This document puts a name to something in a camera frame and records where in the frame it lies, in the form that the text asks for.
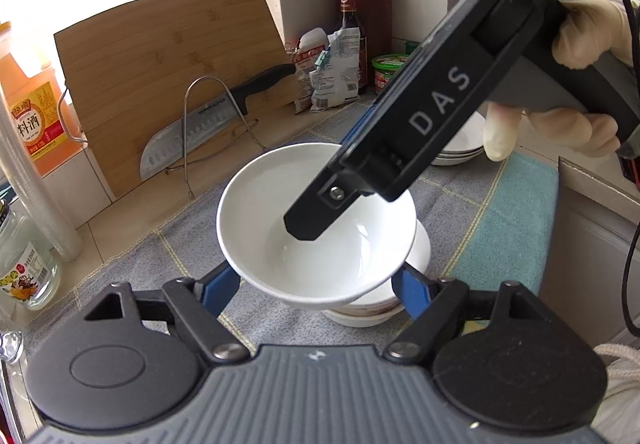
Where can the orange cooking wine jug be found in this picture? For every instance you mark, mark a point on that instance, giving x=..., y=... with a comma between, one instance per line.
x=40, y=123

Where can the person's white clothing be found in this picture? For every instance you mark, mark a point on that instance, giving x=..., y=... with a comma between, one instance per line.
x=620, y=399

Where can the white pink-flower bowl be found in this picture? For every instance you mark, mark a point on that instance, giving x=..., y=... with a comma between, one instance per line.
x=260, y=224
x=380, y=306
x=422, y=254

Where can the clear glass mug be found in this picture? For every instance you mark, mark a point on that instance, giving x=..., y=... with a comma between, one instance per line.
x=10, y=349

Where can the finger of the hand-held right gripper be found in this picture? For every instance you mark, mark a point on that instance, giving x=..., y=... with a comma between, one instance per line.
x=320, y=209
x=361, y=126

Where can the rolled white bag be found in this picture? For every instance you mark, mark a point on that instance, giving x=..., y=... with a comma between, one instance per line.
x=312, y=37

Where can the tall clear plastic cup stack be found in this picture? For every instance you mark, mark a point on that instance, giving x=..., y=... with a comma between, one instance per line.
x=40, y=194

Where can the small green-capped jar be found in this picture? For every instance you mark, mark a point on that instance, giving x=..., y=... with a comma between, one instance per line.
x=411, y=47

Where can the person's right hand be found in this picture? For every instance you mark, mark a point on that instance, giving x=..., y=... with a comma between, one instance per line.
x=595, y=28

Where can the stained white fruit-print plate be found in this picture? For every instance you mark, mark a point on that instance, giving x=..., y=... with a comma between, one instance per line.
x=467, y=133

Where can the white printed packet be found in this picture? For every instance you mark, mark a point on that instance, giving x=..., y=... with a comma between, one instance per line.
x=337, y=73

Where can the red and white packet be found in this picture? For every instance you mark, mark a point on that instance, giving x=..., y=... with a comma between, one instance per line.
x=302, y=83

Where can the grey and teal checked cloth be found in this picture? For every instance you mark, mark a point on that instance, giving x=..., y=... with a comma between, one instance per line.
x=150, y=264

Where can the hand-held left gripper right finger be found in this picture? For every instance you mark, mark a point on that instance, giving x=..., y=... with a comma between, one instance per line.
x=407, y=291

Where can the glass jar with green lid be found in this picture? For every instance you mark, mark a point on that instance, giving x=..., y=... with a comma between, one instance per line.
x=27, y=264

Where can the dark soy sauce bottle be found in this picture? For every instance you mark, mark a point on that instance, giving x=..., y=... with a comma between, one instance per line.
x=350, y=13

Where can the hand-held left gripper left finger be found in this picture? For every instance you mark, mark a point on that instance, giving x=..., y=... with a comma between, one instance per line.
x=220, y=291

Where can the mint green bag clip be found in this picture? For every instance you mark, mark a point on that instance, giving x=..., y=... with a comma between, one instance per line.
x=324, y=61

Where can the dark red knife block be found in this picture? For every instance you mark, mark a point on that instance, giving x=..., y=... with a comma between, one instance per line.
x=380, y=23

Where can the green-lidded sauce jar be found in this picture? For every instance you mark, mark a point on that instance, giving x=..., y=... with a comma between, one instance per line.
x=387, y=73

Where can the bamboo cutting board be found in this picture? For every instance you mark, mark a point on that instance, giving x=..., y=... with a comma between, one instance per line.
x=150, y=48

